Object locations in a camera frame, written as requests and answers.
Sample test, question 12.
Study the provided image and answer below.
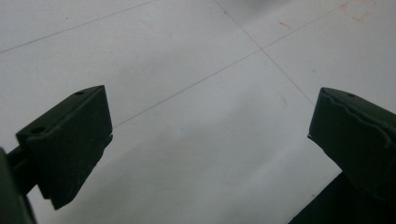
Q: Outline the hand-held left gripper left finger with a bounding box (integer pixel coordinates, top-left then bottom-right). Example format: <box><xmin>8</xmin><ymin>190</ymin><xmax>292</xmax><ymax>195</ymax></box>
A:
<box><xmin>16</xmin><ymin>85</ymin><xmax>114</xmax><ymax>211</ymax></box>

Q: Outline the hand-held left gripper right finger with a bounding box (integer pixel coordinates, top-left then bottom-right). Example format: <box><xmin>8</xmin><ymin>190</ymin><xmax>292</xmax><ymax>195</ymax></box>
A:
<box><xmin>307</xmin><ymin>87</ymin><xmax>396</xmax><ymax>202</ymax></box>

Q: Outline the white table cover sheet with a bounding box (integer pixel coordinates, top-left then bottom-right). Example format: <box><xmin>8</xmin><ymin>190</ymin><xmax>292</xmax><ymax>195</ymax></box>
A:
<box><xmin>0</xmin><ymin>0</ymin><xmax>396</xmax><ymax>224</ymax></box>

